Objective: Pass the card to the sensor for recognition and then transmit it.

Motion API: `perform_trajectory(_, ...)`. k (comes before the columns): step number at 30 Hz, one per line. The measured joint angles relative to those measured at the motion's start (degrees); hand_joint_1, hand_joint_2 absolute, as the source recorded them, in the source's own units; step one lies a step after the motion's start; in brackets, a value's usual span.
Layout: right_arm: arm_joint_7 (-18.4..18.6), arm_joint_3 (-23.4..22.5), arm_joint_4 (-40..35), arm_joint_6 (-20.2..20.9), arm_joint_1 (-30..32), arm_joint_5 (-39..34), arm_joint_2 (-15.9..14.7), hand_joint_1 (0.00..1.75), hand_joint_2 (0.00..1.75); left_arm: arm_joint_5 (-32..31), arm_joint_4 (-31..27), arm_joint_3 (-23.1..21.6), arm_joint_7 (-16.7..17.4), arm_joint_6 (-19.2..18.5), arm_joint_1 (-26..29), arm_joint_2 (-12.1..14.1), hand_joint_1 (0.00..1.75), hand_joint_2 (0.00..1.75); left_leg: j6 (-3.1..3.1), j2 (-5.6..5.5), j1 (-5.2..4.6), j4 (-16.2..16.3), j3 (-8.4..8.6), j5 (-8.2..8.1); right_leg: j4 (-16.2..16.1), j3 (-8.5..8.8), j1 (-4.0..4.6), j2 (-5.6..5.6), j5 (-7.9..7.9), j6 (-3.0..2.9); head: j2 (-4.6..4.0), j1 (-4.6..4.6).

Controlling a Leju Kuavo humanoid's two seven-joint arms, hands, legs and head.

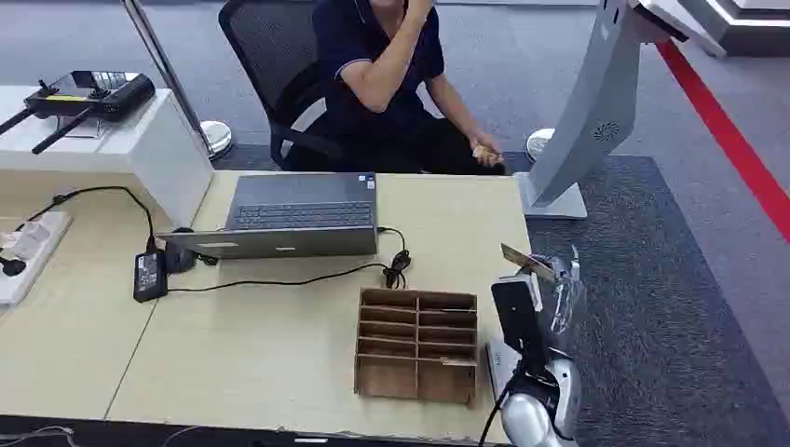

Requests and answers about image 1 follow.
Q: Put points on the black computer mouse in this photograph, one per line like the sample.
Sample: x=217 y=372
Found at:
x=179 y=256

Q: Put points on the black antenna remote controller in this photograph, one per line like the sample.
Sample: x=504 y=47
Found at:
x=92 y=92

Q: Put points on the white cabinet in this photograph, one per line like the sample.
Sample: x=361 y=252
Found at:
x=154 y=154

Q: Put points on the red barrier belt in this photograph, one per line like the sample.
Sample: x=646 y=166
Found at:
x=728 y=139

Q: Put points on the printed brown hotel card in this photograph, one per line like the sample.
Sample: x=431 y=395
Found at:
x=523 y=261

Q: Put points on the grey open laptop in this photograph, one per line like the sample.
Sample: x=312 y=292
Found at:
x=296 y=216

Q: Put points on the round chrome stanchion base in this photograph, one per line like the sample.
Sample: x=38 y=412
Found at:
x=540 y=143

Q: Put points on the chrome stanchion post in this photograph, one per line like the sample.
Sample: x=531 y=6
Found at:
x=173 y=80

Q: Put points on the black mesh office chair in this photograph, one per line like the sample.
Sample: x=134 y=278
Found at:
x=271 y=68

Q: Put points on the black laptop power adapter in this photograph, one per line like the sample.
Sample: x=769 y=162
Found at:
x=150 y=276

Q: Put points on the person's left hand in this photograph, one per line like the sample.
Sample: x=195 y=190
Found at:
x=487 y=148

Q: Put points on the white power strip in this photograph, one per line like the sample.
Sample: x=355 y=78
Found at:
x=34 y=253

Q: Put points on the clear plastic hand cover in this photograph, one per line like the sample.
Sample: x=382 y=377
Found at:
x=568 y=290

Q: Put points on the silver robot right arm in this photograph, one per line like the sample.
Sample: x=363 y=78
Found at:
x=537 y=413

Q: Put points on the grey kiosk stand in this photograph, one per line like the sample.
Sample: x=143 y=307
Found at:
x=586 y=117

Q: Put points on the wooden card sorting box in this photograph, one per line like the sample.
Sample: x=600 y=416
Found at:
x=416 y=345

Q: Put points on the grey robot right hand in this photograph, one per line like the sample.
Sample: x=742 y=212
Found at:
x=558 y=290

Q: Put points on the white stepped display platform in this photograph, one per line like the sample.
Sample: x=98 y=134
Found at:
x=734 y=24

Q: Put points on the person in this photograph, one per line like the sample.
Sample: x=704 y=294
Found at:
x=382 y=105

